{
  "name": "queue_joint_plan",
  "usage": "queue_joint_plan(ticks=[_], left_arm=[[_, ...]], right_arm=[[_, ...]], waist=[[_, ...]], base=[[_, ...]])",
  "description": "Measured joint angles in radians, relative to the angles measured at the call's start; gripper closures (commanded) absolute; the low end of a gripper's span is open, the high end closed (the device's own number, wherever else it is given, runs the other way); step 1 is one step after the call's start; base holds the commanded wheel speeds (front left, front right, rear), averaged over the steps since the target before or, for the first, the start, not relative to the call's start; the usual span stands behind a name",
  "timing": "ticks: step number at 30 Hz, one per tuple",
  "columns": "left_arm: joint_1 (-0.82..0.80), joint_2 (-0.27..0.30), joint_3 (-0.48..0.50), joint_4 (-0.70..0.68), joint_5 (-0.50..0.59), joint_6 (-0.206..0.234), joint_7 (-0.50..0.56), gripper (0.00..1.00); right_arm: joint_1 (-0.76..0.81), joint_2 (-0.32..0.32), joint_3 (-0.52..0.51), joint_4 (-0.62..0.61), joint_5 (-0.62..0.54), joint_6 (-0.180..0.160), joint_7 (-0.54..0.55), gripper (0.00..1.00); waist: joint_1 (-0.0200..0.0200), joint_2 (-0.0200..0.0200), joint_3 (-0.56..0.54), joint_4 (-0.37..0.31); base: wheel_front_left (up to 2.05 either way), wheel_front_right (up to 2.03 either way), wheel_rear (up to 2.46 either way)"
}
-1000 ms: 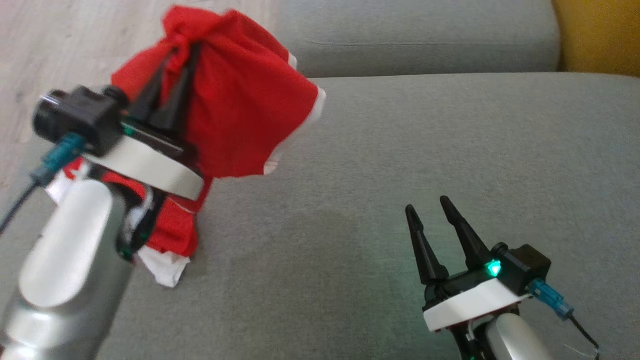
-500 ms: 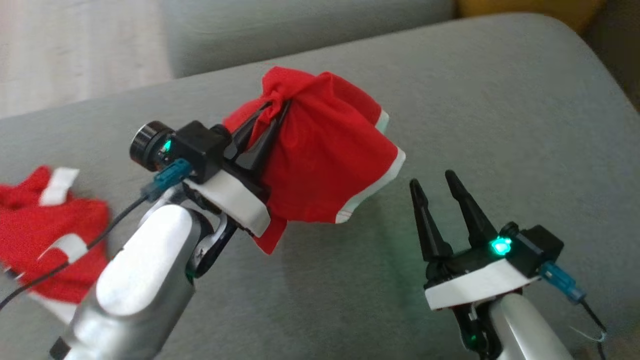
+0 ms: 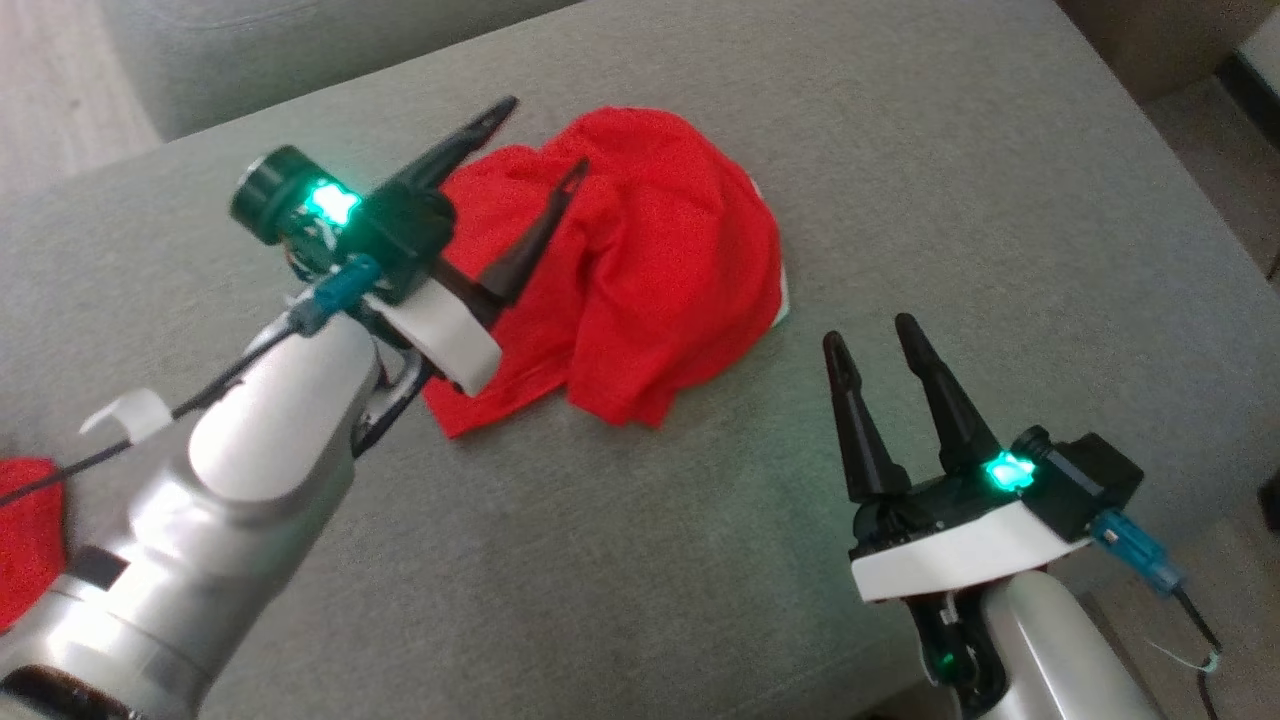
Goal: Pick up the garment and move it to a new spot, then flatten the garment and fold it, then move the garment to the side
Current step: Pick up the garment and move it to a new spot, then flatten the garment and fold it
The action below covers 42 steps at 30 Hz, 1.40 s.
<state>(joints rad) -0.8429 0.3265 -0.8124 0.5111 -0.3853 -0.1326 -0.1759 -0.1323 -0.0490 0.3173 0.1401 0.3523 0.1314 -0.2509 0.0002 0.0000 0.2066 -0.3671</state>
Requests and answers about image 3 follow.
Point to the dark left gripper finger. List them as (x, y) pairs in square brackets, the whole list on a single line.
[(455, 145), (530, 240)]

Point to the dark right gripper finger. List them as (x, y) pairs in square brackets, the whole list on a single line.
[(950, 410), (865, 440)]

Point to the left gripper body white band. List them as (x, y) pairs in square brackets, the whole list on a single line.
[(450, 335)]

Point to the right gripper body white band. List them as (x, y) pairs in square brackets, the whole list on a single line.
[(960, 550)]

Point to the red shorts white trim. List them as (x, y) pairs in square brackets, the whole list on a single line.
[(660, 250)]

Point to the red white basketball jersey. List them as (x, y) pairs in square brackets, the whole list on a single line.
[(25, 540)]

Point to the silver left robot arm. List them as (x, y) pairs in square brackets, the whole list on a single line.
[(250, 450)]

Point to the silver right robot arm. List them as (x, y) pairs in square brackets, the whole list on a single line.
[(1060, 660)]

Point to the large grey sofa seat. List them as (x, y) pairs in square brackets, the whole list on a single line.
[(1000, 200)]

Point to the grey sofa seat module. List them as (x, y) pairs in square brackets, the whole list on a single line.
[(250, 60)]

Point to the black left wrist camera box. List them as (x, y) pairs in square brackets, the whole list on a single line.
[(410, 235)]

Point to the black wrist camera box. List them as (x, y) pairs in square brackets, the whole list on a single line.
[(410, 235), (1095, 480)]

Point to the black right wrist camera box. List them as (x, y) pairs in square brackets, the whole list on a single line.
[(1095, 480)]

